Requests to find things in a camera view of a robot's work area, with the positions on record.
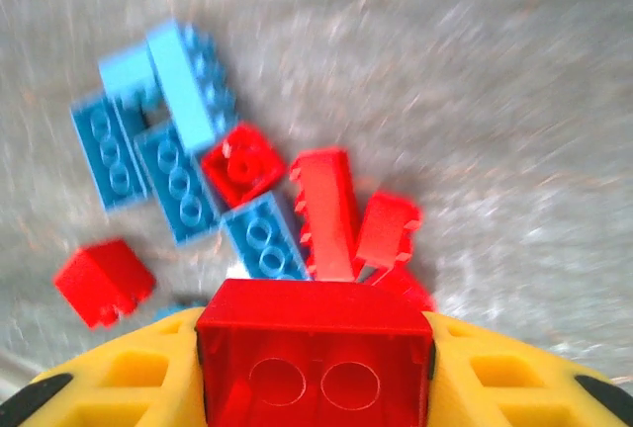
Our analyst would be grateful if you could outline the red lego brick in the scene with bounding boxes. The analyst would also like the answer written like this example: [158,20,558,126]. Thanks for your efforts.
[288,147,365,284]
[351,191,425,273]
[51,237,158,332]
[200,122,289,211]
[195,278,436,427]
[365,266,439,314]

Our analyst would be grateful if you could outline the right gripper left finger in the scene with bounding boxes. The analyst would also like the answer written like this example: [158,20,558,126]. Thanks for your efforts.
[0,306,209,427]

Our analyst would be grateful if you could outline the blue lego brick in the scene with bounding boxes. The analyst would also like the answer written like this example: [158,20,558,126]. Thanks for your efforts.
[132,118,222,248]
[220,192,313,283]
[151,300,209,323]
[145,19,238,154]
[97,43,162,112]
[68,90,152,214]

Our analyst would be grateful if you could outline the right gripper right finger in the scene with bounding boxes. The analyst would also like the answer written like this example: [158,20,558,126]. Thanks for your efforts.
[423,310,633,427]

